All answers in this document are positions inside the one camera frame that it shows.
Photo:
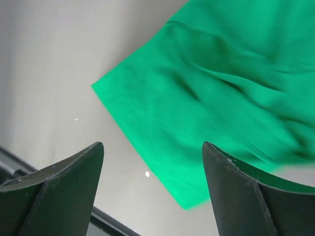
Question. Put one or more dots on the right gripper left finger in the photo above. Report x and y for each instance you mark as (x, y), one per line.
(54, 191)

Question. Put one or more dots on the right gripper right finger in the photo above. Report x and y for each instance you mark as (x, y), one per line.
(248, 201)

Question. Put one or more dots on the green t shirt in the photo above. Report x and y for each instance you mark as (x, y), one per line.
(239, 74)

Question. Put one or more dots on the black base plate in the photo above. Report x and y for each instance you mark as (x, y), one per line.
(61, 204)

